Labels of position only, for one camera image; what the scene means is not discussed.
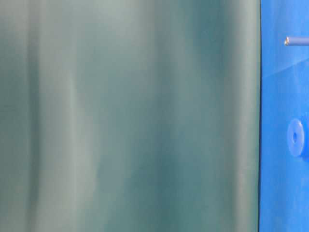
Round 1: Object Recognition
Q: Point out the green backdrop curtain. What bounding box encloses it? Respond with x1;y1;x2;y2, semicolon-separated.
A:
0;0;260;232

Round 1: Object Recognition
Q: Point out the grey metal shaft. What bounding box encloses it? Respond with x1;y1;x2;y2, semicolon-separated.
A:
284;36;309;46

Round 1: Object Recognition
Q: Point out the small blue gear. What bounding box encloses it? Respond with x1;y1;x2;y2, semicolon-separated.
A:
287;117;309;160

